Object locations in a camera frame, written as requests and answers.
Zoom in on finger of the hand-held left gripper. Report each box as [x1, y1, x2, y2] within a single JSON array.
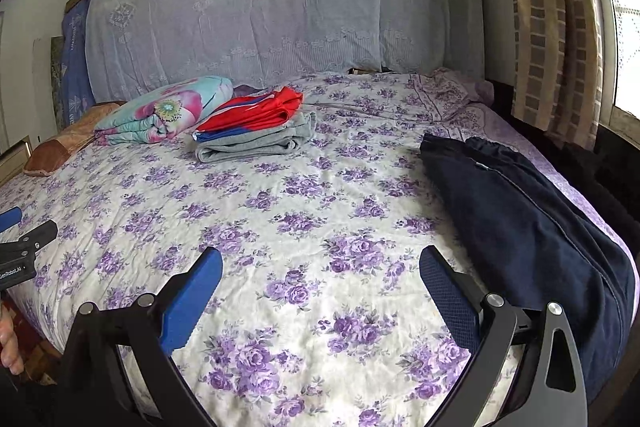
[[13, 220, 59, 254], [0, 206, 24, 234]]

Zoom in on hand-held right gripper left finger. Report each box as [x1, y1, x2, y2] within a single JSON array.
[[60, 247, 224, 427]]

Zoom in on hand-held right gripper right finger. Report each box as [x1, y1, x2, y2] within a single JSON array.
[[419, 246, 589, 427]]

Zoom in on navy blue pants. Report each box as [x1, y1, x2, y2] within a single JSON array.
[[419, 133, 637, 406]]

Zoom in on red pants with blue stripes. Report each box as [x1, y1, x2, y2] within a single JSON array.
[[194, 87, 305, 142]]

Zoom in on grey pants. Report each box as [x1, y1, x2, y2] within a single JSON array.
[[195, 111, 319, 164]]

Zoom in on person's left hand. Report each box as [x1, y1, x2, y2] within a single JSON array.
[[0, 301, 25, 377]]

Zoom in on brown pillow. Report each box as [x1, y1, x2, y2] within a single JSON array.
[[23, 102, 124, 178]]

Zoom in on purple floral bed sheet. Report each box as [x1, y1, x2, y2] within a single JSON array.
[[0, 69, 640, 427]]

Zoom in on blue folded bedding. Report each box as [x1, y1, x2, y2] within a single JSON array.
[[61, 0, 97, 128]]

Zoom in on teal pink floral quilt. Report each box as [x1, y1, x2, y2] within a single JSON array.
[[94, 76, 235, 146]]

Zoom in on purple floral pillow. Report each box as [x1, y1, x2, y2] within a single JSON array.
[[412, 67, 496, 120]]

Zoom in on white lace cover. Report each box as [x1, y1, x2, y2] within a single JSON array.
[[84, 0, 485, 106]]

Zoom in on beige checked curtain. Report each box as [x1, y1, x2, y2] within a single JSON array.
[[506, 0, 619, 154]]

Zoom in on bright daylight window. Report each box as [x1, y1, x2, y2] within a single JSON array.
[[590, 0, 640, 128]]

